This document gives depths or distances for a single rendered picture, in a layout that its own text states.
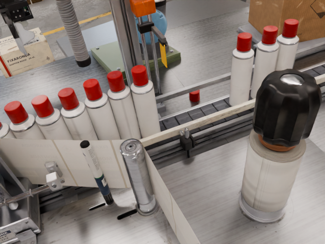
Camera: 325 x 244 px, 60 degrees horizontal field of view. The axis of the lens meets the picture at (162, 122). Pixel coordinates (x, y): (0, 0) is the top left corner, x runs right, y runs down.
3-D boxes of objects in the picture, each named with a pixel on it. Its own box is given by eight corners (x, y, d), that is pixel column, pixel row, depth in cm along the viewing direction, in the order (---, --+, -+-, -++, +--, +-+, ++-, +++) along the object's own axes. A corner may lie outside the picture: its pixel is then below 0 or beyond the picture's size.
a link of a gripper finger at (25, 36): (41, 48, 86) (27, 18, 84) (21, 54, 85) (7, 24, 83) (41, 50, 89) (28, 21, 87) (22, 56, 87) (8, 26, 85)
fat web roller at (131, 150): (140, 219, 57) (120, 160, 44) (133, 201, 60) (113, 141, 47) (161, 210, 58) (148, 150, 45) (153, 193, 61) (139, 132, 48)
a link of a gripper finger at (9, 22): (19, 36, 83) (5, 6, 81) (13, 38, 82) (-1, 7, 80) (20, 39, 87) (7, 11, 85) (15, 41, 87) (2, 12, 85)
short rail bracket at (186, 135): (185, 167, 71) (183, 134, 63) (181, 159, 73) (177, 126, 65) (197, 163, 72) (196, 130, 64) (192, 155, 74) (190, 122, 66)
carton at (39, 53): (6, 78, 89) (-7, 57, 84) (1, 62, 97) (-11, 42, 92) (55, 60, 94) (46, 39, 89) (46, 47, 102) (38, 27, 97)
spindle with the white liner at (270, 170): (255, 230, 53) (286, 110, 33) (230, 192, 59) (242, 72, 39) (295, 212, 55) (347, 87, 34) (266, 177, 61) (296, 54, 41)
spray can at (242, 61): (235, 111, 77) (241, 42, 63) (225, 100, 81) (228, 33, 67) (251, 105, 78) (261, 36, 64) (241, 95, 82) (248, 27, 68)
